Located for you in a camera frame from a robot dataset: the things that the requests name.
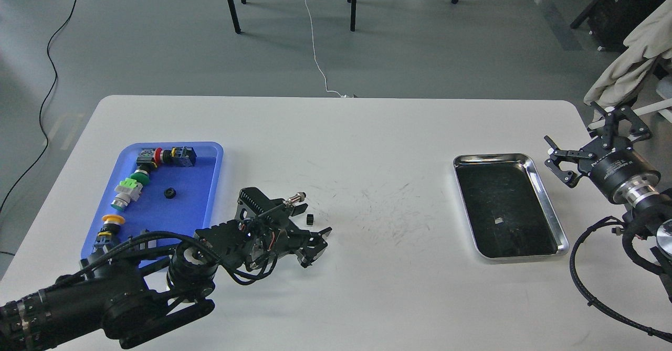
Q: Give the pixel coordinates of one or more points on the green push button switch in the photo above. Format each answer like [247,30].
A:
[129,189]

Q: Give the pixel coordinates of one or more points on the red emergency stop button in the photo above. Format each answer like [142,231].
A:
[152,158]

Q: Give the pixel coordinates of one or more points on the beige cloth on chair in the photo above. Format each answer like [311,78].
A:
[648,42]

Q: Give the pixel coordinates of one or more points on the blue plastic tray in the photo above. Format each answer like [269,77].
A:
[191,208]

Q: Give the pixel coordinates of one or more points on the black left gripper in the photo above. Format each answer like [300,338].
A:
[262,231]

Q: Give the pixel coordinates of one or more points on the white chair frame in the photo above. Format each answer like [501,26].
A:
[663,106]

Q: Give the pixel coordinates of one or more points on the small black round part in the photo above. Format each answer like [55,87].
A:
[170,193]

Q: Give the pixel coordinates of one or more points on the black cabinet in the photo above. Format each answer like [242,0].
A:
[610,21]

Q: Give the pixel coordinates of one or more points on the silver metal tray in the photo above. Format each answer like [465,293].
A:
[509,212]

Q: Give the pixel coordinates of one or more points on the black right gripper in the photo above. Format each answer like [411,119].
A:
[619,175]

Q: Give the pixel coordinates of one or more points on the yellow push button switch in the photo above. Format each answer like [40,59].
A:
[107,236]

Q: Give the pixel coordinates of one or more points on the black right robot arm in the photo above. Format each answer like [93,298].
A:
[644,230]

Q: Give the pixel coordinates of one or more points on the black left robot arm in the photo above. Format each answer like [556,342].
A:
[154,283]

